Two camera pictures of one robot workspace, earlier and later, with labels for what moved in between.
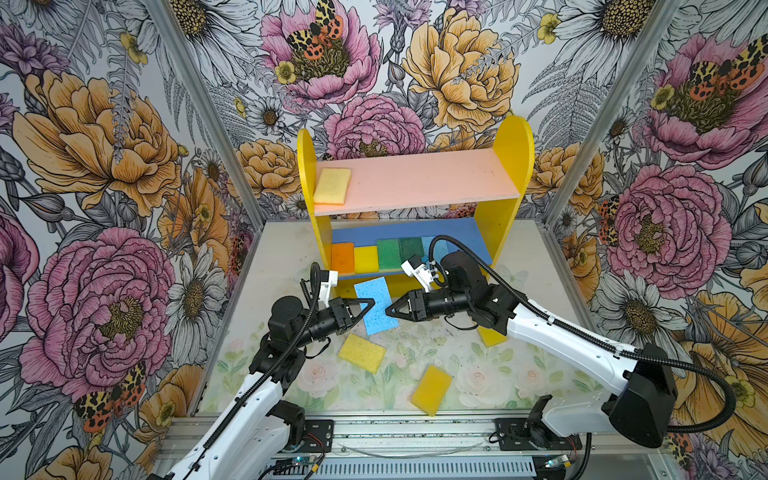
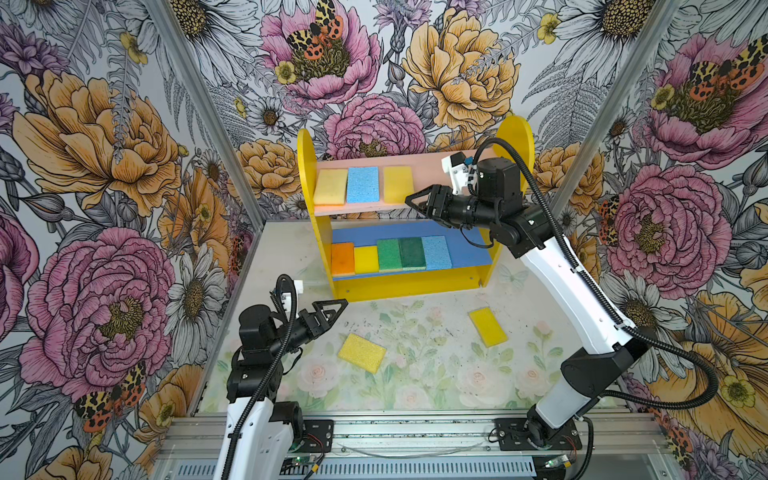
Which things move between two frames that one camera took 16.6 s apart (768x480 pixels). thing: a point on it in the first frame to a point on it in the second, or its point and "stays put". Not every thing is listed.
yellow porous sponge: [364, 354] stays put
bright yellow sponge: [366, 259] stays put
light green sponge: [389, 255] stays put
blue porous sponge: [378, 319] to [363, 184]
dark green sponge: [409, 247] stays put
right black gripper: [417, 301] to [443, 205]
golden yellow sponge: [431, 390] to [398, 182]
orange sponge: [343, 258] stays put
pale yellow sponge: [333, 186] stays put
